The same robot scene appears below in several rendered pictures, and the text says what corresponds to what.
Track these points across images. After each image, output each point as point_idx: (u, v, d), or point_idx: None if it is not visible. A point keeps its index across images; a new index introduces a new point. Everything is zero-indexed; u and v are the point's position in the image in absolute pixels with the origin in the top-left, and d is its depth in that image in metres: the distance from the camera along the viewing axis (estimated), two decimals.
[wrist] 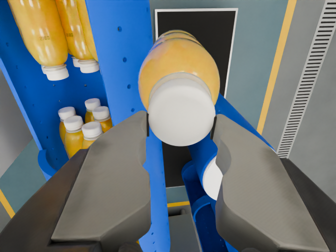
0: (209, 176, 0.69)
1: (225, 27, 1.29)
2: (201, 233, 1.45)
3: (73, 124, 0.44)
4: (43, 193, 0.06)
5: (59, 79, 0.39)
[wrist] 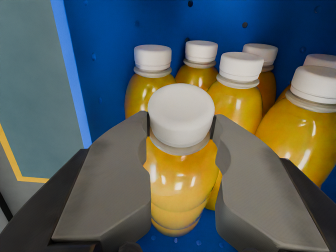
0: None
1: None
2: None
3: None
4: (44, 193, 0.06)
5: None
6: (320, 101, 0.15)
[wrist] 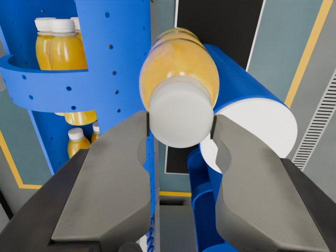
0: (208, 136, 0.58)
1: None
2: (198, 222, 1.34)
3: (44, 22, 0.37)
4: (43, 193, 0.06)
5: None
6: None
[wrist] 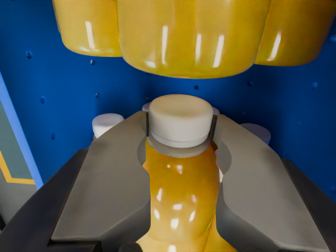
0: None
1: None
2: None
3: None
4: (43, 193, 0.06)
5: None
6: None
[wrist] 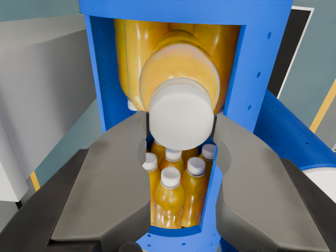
0: None
1: (294, 28, 1.14)
2: (224, 247, 1.35)
3: (149, 165, 0.43)
4: (43, 193, 0.06)
5: None
6: None
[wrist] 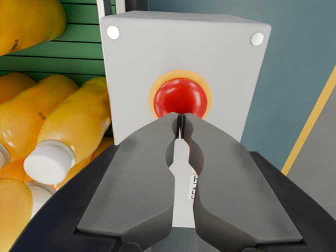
0: None
1: None
2: None
3: None
4: (74, 183, 0.07)
5: None
6: None
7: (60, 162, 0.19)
